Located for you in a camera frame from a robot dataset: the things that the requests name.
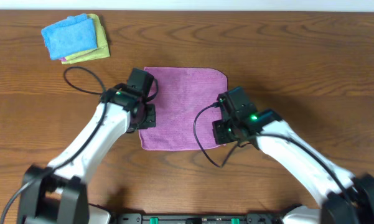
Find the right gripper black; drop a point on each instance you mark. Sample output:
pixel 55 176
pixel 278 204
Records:
pixel 221 132

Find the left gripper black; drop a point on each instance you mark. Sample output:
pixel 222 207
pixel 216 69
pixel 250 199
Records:
pixel 149 116

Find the purple microfibre cloth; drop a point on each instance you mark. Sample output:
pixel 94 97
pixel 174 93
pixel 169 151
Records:
pixel 183 92

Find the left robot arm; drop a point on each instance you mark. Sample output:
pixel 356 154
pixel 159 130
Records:
pixel 58 193

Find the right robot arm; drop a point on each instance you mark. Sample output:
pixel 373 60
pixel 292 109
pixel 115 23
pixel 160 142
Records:
pixel 341 196

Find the lower green folded cloth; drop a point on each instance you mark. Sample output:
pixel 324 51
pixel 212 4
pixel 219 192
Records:
pixel 93 56

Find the green folded cloth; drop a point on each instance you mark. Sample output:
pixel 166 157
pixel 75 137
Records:
pixel 101 39
pixel 93 56

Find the upper green folded cloth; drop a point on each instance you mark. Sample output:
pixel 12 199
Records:
pixel 101 39

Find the blue folded cloth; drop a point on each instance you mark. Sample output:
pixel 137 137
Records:
pixel 71 35

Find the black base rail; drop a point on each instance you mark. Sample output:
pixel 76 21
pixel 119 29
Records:
pixel 189 218

